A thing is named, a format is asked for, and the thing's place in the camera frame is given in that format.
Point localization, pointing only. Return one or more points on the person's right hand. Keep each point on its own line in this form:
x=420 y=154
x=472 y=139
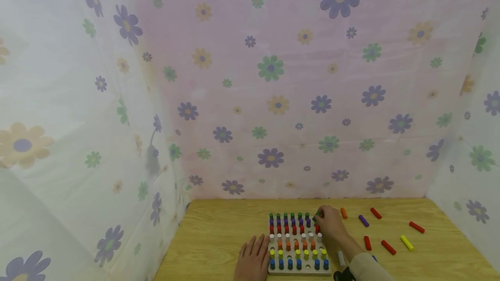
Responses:
x=333 y=225

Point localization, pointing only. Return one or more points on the person's left hand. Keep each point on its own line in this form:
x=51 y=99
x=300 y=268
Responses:
x=252 y=266

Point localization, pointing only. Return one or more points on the person's right fingers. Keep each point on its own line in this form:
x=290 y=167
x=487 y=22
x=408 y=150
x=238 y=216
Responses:
x=323 y=209

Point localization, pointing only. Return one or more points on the person's right thumb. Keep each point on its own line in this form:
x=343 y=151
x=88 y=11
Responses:
x=320 y=220

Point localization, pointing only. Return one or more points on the person's left index finger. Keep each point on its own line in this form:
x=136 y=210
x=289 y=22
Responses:
x=264 y=245

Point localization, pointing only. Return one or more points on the person's left little finger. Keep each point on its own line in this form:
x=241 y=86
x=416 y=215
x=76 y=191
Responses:
x=242 y=250

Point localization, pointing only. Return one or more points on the person's left thumb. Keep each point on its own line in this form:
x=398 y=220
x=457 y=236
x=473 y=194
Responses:
x=267 y=260

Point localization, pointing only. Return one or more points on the person's left ring finger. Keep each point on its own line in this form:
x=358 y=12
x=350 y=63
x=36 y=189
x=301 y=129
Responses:
x=249 y=246

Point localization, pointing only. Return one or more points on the person's left middle finger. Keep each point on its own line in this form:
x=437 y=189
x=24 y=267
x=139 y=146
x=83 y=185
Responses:
x=257 y=245

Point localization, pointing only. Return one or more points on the green wooden peg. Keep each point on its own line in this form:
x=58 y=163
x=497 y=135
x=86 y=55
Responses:
x=316 y=217

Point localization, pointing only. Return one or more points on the row of blue pegs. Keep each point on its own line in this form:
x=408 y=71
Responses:
x=290 y=264

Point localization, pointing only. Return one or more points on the row of white pegs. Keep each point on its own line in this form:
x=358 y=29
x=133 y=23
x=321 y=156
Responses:
x=287 y=237

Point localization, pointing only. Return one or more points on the row of purple pegs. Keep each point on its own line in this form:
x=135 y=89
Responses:
x=293 y=222

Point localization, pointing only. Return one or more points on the row of red pegs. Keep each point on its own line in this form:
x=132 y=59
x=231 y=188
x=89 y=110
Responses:
x=287 y=230

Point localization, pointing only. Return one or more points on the row of yellow pegs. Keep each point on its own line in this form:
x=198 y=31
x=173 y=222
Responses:
x=298 y=254

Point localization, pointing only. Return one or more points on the row of green pegs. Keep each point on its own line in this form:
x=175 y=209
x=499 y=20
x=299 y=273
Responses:
x=285 y=216

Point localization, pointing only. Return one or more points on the wooden pegboard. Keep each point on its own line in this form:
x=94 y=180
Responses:
x=308 y=267

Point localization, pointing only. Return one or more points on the purple wooden peg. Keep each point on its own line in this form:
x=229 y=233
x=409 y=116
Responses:
x=363 y=220

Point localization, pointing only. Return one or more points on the white wooden peg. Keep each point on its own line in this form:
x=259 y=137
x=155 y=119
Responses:
x=341 y=258

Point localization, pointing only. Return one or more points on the red wooden peg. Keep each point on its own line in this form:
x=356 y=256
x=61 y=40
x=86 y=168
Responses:
x=416 y=227
x=375 y=213
x=388 y=247
x=367 y=243

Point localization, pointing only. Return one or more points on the black wrist band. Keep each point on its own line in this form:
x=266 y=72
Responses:
x=344 y=276

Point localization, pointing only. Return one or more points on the yellow wooden peg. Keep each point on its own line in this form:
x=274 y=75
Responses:
x=407 y=243

